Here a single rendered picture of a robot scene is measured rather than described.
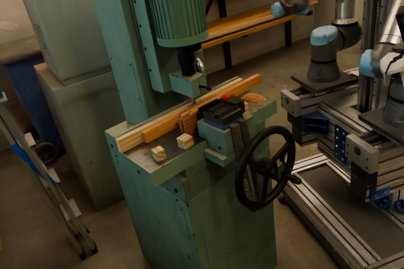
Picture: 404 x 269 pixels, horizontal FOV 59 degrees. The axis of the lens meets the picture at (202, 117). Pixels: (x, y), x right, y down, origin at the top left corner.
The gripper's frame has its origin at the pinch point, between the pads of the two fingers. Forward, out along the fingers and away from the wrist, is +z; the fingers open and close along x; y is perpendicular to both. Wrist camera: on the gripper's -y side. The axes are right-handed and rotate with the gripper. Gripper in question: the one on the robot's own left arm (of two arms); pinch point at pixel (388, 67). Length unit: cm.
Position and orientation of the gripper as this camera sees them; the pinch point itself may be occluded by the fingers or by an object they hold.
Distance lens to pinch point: 77.5
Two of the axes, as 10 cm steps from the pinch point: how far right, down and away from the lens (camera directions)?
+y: 2.3, 9.0, 3.7
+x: -6.6, -1.4, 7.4
